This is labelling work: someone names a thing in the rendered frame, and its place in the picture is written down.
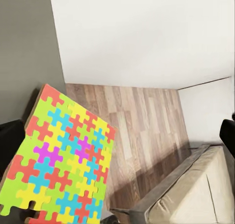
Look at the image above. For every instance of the jigsaw puzzle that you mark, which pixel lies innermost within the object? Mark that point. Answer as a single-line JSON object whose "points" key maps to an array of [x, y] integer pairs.
{"points": [[62, 164]]}

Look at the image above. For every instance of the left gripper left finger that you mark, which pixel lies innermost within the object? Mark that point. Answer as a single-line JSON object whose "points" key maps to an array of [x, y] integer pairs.
{"points": [[12, 135]]}

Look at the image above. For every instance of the bed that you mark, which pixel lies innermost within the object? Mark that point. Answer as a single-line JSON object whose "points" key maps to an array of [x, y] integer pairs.
{"points": [[201, 190]]}

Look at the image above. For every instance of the desk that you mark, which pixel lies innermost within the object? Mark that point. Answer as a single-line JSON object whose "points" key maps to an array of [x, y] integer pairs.
{"points": [[29, 58]]}

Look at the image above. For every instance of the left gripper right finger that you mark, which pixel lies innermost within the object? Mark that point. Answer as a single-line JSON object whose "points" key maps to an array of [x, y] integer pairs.
{"points": [[227, 134]]}

